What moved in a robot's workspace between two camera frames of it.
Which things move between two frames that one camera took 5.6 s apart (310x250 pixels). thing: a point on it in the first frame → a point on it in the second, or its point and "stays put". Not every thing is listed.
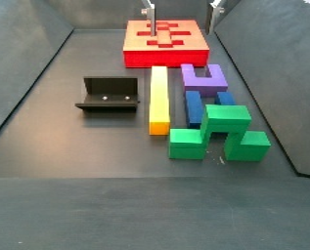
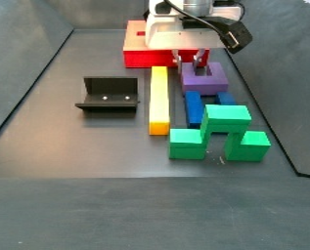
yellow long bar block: [159, 102] stays put
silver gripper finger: [149, 11] → [178, 60]
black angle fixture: [109, 94] stays put
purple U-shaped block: [208, 85] stays put
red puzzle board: [178, 44] stays put
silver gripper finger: [214, 10] → [198, 59]
